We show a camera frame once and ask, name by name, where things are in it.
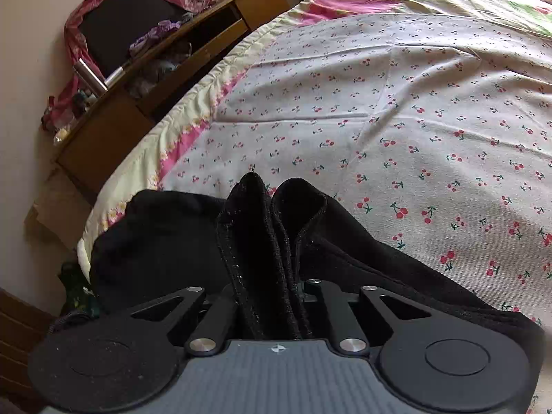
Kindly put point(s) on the purple cloth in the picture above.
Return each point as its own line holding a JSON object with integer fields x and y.
{"x": 155, "y": 34}

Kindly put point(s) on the brown cardboard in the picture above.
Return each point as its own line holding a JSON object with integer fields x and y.
{"x": 56, "y": 207}

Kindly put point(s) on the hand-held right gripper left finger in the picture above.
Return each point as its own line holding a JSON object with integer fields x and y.
{"x": 224, "y": 307}

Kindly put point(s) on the cherry print bed sheet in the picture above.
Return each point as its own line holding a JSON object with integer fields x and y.
{"x": 388, "y": 116}

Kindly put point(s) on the black monitor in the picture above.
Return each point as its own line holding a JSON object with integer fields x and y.
{"x": 125, "y": 21}

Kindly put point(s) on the green patterned bag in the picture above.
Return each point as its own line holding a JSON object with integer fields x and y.
{"x": 75, "y": 287}

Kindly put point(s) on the clothes in desk shelf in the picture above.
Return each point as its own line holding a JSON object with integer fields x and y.
{"x": 159, "y": 71}

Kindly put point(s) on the wooden desk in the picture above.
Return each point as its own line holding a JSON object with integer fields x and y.
{"x": 108, "y": 138}

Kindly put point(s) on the brown wooden cabinet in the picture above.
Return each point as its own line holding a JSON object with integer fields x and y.
{"x": 21, "y": 336}

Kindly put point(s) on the metal flask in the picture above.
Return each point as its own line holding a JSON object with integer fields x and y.
{"x": 88, "y": 75}

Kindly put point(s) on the black pants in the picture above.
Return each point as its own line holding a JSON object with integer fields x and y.
{"x": 172, "y": 241}

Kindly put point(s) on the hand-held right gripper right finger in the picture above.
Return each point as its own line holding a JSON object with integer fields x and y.
{"x": 327, "y": 307}

